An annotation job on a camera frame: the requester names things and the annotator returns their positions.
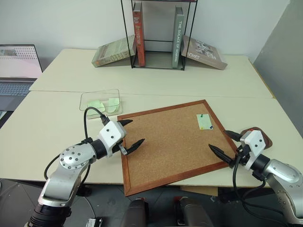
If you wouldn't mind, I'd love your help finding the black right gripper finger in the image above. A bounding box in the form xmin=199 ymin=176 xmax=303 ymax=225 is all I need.
xmin=208 ymin=143 xmax=234 ymax=166
xmin=223 ymin=130 xmax=242 ymax=143

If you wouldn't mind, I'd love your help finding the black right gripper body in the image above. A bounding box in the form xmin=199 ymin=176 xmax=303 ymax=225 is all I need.
xmin=228 ymin=142 xmax=252 ymax=169

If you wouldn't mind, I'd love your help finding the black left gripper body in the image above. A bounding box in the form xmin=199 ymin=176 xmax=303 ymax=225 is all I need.
xmin=112 ymin=122 xmax=130 ymax=156

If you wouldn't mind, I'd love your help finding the crumpled green paper note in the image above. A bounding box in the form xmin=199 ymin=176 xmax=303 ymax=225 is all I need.
xmin=105 ymin=97 xmax=121 ymax=114
xmin=87 ymin=100 xmax=107 ymax=114

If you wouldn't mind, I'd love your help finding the wood-framed cork board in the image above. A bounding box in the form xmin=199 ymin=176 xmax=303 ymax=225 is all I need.
xmin=116 ymin=99 xmax=239 ymax=197

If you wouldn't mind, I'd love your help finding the light green paper note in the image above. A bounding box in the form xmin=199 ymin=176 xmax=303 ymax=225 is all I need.
xmin=196 ymin=113 xmax=214 ymax=131

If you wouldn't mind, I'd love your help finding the brown wooden tray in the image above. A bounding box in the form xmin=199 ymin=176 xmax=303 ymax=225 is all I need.
xmin=241 ymin=127 xmax=273 ymax=150

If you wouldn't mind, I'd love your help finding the clear acrylic tray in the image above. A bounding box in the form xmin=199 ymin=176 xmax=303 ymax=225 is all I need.
xmin=79 ymin=88 xmax=125 ymax=119

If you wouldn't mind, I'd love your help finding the dark rounded shape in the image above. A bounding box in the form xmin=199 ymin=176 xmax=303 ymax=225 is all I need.
xmin=127 ymin=197 xmax=149 ymax=227
xmin=174 ymin=197 xmax=214 ymax=227

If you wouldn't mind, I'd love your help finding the olive leaning book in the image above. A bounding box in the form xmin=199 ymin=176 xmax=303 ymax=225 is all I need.
xmin=91 ymin=35 xmax=138 ymax=68

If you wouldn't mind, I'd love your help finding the grey partition panel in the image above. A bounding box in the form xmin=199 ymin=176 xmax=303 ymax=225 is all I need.
xmin=251 ymin=0 xmax=303 ymax=145

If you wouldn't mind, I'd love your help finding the black labelled box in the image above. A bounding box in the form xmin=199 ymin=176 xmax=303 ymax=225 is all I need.
xmin=87 ymin=217 xmax=104 ymax=227

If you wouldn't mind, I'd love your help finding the brown leaning photo book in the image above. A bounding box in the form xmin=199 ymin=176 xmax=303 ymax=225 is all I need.
xmin=180 ymin=35 xmax=229 ymax=71

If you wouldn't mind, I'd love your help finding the red upright book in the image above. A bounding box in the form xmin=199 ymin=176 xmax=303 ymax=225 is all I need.
xmin=132 ymin=0 xmax=146 ymax=68

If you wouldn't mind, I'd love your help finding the grey-green upright book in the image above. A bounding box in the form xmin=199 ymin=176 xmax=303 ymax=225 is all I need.
xmin=171 ymin=6 xmax=184 ymax=70

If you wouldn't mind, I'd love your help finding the grey laptop keyboard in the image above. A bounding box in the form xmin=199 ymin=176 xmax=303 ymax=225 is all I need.
xmin=0 ymin=78 xmax=39 ymax=112

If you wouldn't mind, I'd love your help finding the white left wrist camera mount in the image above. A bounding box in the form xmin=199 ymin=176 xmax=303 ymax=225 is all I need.
xmin=98 ymin=121 xmax=127 ymax=158

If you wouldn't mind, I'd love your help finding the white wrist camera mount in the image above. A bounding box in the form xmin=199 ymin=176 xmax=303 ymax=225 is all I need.
xmin=240 ymin=130 xmax=266 ymax=171
xmin=98 ymin=121 xmax=127 ymax=158

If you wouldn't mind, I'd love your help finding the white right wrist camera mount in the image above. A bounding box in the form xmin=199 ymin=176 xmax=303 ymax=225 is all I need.
xmin=240 ymin=130 xmax=266 ymax=171

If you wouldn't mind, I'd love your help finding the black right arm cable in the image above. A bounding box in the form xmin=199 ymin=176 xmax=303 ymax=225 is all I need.
xmin=232 ymin=151 xmax=292 ymax=219

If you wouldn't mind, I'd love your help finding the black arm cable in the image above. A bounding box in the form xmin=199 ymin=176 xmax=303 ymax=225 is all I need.
xmin=232 ymin=151 xmax=292 ymax=219
xmin=44 ymin=106 xmax=110 ymax=190

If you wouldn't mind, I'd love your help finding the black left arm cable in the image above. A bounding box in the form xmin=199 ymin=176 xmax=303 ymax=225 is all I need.
xmin=44 ymin=106 xmax=110 ymax=190

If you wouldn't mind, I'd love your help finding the black wire book rack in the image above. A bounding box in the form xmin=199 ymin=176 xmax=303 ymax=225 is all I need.
xmin=120 ymin=0 xmax=198 ymax=71

